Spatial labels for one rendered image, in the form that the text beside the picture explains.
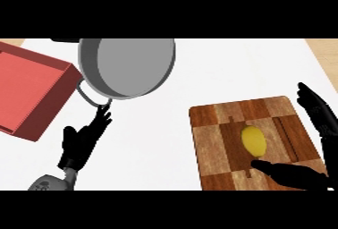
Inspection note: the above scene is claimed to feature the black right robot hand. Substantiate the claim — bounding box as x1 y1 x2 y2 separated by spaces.
250 81 338 191

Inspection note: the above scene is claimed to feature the red open box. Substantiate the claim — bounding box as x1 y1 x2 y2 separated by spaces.
0 41 85 143

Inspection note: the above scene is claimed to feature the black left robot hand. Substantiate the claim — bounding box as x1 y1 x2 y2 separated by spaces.
57 103 114 172

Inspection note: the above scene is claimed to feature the yellow lemon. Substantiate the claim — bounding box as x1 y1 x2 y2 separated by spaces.
241 125 269 158

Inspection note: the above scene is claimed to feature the grey metal pot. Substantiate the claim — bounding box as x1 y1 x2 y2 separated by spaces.
76 38 178 108

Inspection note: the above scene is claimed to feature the black object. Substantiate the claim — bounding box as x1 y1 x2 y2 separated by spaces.
49 38 82 43

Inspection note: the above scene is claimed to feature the wooden checkered cutting board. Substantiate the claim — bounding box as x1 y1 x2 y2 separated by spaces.
188 95 331 191

